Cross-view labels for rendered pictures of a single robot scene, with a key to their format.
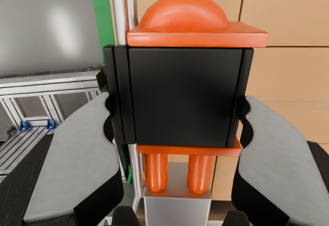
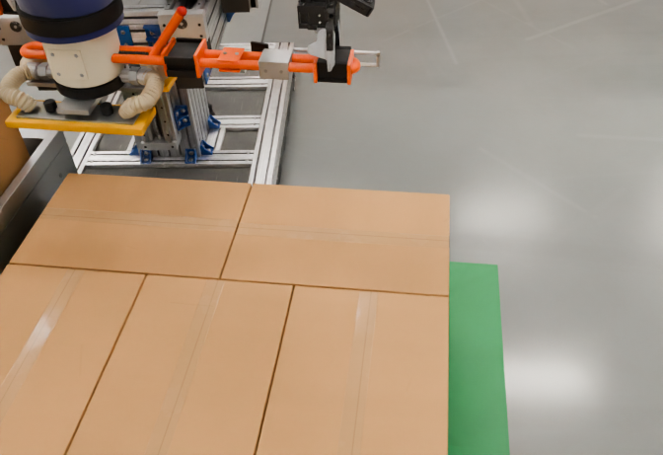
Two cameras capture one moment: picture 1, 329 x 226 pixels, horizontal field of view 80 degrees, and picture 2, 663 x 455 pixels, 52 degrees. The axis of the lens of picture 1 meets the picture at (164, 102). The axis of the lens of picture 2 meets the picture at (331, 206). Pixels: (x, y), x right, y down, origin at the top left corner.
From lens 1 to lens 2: 1.53 m
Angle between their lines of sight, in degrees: 48
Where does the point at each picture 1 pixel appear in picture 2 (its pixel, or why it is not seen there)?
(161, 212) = (282, 52)
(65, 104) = (231, 173)
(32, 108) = (237, 140)
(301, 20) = (313, 344)
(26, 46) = (318, 174)
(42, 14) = not seen: hidden behind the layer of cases
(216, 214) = not seen: outside the picture
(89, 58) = not seen: hidden behind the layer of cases
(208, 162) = (305, 64)
